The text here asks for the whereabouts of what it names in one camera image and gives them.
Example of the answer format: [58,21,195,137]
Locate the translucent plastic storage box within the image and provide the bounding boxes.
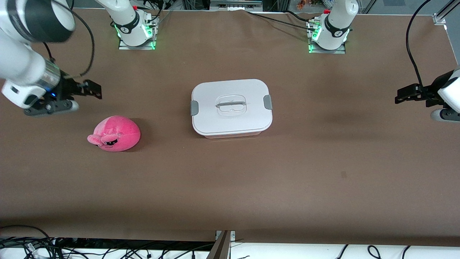
[196,129,265,140]

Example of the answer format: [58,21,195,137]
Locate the brown table cover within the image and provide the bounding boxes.
[0,8,460,247]

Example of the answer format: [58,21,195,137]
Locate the white box lid grey latches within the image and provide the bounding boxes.
[190,79,273,136]

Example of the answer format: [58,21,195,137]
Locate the aluminium frame profile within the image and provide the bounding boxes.
[433,0,460,26]

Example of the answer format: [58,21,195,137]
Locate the long black table cable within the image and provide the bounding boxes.
[246,10,317,30]

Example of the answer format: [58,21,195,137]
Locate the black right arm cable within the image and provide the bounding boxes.
[42,0,96,78]

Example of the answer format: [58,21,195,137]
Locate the small metal bracket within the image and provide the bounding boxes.
[215,230,236,249]

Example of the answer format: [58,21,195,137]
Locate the grey metal rail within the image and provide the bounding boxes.
[210,0,263,11]

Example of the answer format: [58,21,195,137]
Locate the black looped floor cable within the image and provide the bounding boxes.
[0,225,55,252]

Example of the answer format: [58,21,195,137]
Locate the pink plush toy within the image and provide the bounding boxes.
[87,115,141,152]

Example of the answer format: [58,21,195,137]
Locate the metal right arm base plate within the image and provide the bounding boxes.
[118,16,159,50]

